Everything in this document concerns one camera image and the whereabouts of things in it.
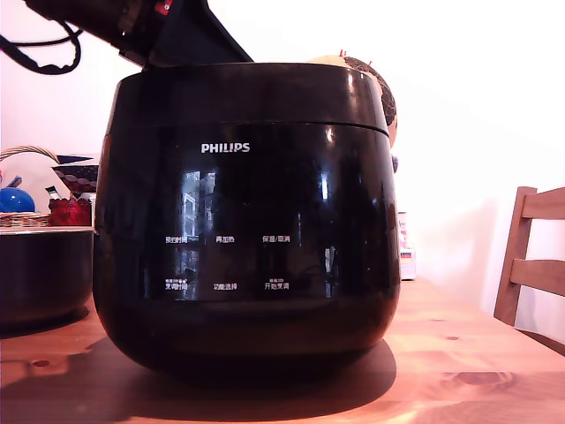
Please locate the black rice cooker lid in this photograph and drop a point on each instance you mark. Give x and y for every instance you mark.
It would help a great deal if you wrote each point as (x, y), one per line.
(247, 95)

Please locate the black Philips rice cooker body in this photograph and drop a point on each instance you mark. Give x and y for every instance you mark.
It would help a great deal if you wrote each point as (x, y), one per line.
(247, 212)

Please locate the blue white patterned bowl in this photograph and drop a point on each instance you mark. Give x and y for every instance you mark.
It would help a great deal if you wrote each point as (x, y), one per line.
(79, 177)

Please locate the brown globe with dark pattern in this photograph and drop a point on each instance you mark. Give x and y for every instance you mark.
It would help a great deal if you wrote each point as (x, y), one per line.
(389, 103)

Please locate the blue ball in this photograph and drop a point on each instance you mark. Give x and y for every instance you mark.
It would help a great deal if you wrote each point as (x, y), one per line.
(15, 202)

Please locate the small blue round object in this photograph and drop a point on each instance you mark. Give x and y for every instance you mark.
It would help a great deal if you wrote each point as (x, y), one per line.
(396, 162)

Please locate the black inner pot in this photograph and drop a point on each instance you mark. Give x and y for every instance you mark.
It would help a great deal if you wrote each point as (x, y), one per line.
(44, 274)

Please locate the white printed bottle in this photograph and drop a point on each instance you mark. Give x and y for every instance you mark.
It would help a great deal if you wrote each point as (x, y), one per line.
(403, 229)

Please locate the white box with striped print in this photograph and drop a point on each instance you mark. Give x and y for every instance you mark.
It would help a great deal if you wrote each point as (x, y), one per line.
(408, 265)

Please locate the wooden chair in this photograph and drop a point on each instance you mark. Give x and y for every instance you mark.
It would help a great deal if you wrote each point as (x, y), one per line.
(514, 265)

